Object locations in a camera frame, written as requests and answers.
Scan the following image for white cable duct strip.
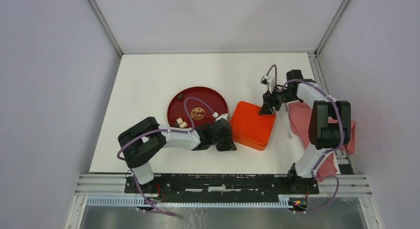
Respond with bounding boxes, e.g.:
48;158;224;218
86;196;292;209

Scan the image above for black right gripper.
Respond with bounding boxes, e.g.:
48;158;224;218
258;85;300;115

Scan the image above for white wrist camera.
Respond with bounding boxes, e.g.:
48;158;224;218
212;112;230;121
260;75;276;93

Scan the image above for white square chocolate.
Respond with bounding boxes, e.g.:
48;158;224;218
176;118;184;125

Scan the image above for orange box lid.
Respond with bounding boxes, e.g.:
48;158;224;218
230;101;275;139

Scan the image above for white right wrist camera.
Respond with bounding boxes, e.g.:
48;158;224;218
260;75;276;93

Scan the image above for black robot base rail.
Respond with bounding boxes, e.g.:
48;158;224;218
124;173;319;203

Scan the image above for metal tongs with white handle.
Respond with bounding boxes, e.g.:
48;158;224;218
276;104;292;139

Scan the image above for round red lacquer tray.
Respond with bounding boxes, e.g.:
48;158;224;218
167;86;229;127

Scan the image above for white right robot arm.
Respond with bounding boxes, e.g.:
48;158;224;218
259;69;351;193

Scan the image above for orange chocolate box with dividers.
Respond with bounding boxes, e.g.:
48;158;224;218
233;136;269;151

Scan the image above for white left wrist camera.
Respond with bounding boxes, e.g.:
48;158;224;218
212;112;230;121

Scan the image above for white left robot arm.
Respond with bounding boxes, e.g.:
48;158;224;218
117;116;237;193

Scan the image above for pink cloth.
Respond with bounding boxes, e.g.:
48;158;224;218
289;101;354;180

